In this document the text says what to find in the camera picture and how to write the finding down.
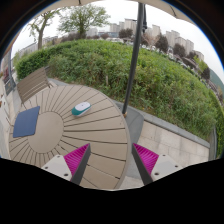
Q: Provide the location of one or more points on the white and teal computer mouse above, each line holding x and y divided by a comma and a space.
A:
81, 108

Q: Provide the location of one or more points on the tree behind hedge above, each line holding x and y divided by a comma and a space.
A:
82, 18

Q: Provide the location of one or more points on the slatted outdoor chair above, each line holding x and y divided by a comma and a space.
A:
32, 84

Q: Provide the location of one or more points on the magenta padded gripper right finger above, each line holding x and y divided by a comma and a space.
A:
152, 166

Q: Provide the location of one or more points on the round slatted outdoor table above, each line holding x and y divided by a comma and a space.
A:
58, 131

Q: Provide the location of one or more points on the beige umbrella canopy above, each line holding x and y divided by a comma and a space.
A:
156, 10

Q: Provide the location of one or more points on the green hedge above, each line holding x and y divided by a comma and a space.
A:
160, 86

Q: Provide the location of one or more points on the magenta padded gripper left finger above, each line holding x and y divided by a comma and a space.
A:
70, 167

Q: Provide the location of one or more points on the dark umbrella pole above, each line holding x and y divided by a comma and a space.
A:
137, 40

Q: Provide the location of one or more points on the blue mouse pad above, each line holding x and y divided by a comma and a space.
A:
25, 123

